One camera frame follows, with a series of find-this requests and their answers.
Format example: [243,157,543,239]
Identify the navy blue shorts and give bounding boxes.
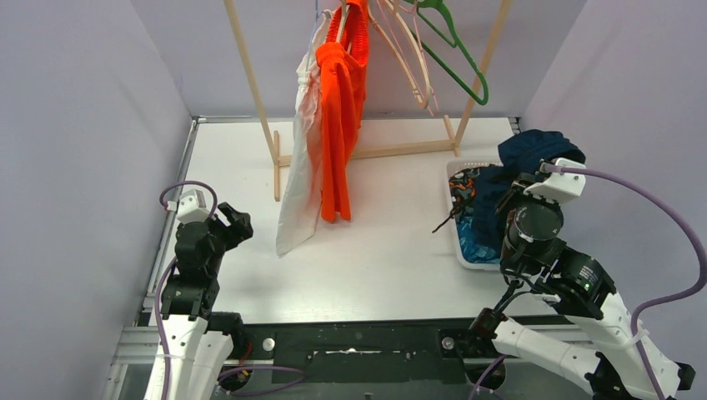
[472,129,586,251]

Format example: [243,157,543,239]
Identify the camouflage orange grey shorts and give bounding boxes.
[449,167,482,220]

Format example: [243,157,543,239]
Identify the clear plastic basket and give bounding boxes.
[437,158,501,273]

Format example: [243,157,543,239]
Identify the blue patterned shorts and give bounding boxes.
[456,217,499,264]

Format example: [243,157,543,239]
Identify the pink hanger of blue shorts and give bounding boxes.
[377,1,439,117]

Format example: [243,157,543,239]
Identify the green hanger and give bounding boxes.
[407,0,490,106]

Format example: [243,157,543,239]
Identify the wooden hanger of orange shorts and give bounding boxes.
[335,1,352,53]

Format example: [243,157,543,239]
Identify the wooden hanger of navy shorts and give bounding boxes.
[368,1,434,109]

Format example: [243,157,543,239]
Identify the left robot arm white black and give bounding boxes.
[144,202,253,399]

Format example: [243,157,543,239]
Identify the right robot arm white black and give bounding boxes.
[467,173,695,399]

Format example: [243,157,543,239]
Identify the white shorts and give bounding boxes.
[275,12,333,257]

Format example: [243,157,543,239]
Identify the lilac hanger of white shorts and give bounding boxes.
[305,0,332,58]

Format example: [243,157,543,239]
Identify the wooden clothes rack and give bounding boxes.
[223,0,513,202]

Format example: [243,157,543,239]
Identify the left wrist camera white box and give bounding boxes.
[176,189,210,224]

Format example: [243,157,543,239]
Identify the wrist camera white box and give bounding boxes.
[176,189,210,224]
[523,157,586,205]

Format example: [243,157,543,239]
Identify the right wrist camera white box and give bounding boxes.
[523,157,586,205]

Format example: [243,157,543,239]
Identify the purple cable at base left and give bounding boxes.
[215,365,306,398]

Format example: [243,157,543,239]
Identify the purple cable at base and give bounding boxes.
[468,354,509,400]
[215,365,306,398]

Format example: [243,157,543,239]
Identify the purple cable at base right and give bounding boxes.
[468,354,509,400]

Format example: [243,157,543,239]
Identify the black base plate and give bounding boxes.
[226,318,499,384]

